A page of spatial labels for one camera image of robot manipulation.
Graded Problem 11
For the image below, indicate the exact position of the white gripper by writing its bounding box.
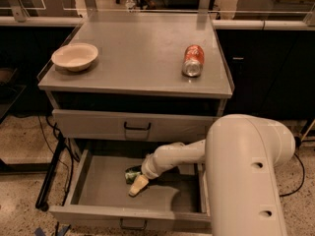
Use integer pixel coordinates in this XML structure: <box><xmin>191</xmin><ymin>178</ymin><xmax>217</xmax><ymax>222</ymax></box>
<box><xmin>129</xmin><ymin>152</ymin><xmax>166</xmax><ymax>197</ymax></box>

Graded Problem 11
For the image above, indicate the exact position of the green soda can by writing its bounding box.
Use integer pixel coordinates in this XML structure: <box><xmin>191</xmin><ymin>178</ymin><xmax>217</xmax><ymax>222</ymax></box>
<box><xmin>125</xmin><ymin>165</ymin><xmax>142</xmax><ymax>185</ymax></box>

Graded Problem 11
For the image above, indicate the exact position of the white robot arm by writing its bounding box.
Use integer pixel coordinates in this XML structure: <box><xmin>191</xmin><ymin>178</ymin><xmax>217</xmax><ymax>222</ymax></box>
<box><xmin>129</xmin><ymin>114</ymin><xmax>295</xmax><ymax>236</ymax></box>

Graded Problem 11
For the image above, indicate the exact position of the open middle drawer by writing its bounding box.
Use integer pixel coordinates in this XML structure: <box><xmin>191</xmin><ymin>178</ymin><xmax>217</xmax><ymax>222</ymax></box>
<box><xmin>49</xmin><ymin>150</ymin><xmax>211</xmax><ymax>233</ymax></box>

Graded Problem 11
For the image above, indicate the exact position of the closed top drawer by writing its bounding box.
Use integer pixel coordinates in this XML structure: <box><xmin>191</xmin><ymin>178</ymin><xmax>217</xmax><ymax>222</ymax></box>
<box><xmin>52</xmin><ymin>109</ymin><xmax>218</xmax><ymax>143</ymax></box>

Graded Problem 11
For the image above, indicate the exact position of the grey drawer cabinet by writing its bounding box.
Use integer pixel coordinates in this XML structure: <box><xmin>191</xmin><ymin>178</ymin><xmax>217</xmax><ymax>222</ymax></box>
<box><xmin>36</xmin><ymin>11</ymin><xmax>235</xmax><ymax>233</ymax></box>

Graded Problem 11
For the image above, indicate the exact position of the red soda can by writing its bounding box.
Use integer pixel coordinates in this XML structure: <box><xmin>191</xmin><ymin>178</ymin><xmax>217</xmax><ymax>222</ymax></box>
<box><xmin>182</xmin><ymin>45</ymin><xmax>205</xmax><ymax>78</ymax></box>

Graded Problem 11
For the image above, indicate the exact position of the white bowl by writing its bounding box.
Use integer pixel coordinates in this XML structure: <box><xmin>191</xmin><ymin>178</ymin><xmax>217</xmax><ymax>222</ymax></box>
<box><xmin>51</xmin><ymin>43</ymin><xmax>98</xmax><ymax>72</ymax></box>

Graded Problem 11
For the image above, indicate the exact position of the clear water bottle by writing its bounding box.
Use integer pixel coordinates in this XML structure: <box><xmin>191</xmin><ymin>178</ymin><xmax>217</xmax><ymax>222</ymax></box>
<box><xmin>125</xmin><ymin>0</ymin><xmax>136</xmax><ymax>12</ymax></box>

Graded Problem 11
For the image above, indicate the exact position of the black floor cable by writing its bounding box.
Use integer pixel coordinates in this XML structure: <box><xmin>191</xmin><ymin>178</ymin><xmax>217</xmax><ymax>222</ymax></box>
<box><xmin>279</xmin><ymin>136</ymin><xmax>306</xmax><ymax>199</ymax></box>

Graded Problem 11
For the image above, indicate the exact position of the white horizontal rail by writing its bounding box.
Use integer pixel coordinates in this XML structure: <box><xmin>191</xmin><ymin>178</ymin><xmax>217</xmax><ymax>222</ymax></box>
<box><xmin>213</xmin><ymin>20</ymin><xmax>315</xmax><ymax>31</ymax></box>

